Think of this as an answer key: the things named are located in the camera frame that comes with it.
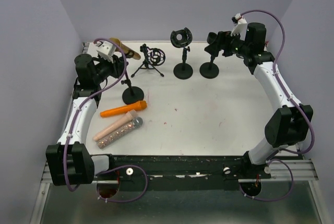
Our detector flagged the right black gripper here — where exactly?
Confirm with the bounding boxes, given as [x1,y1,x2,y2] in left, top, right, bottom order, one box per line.
[205,29,251,57]

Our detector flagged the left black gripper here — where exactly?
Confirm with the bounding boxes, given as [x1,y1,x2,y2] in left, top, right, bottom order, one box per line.
[93,54,129,84]

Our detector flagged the gold microphone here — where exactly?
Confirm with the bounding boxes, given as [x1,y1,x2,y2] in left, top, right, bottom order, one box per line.
[109,38,141,60]

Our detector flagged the black round base shock stand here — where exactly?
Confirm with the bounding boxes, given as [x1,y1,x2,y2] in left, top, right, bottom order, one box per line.
[170,27,193,80]

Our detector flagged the black tripod shock mount stand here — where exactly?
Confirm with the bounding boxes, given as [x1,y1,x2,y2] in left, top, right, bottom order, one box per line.
[131,44,166,78]

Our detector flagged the orange microphone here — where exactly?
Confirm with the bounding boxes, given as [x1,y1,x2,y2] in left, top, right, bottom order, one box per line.
[100,100,147,118]

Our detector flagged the pink microphone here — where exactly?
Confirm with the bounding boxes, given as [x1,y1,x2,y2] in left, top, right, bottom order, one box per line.
[93,110,138,142]

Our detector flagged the silver glitter microphone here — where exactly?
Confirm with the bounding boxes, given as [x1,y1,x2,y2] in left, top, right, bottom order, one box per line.
[97,117,144,149]

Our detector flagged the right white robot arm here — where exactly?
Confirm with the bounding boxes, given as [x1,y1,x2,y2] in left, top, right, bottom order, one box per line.
[204,22,313,178]

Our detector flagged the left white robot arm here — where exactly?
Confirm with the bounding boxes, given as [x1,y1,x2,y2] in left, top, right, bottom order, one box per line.
[45,54,126,191]

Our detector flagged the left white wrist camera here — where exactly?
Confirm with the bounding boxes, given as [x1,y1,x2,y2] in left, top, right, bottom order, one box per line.
[94,39,117,63]

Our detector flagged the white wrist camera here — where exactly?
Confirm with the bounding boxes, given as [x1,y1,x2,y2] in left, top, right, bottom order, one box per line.
[231,13,247,36]
[94,39,117,63]

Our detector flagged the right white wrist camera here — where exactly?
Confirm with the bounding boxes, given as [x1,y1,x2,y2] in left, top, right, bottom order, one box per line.
[231,13,247,36]

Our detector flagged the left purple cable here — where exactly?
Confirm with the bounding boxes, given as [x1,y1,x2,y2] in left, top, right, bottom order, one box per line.
[62,37,148,204]

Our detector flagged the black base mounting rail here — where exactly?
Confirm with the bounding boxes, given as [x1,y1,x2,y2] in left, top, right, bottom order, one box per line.
[97,155,271,192]

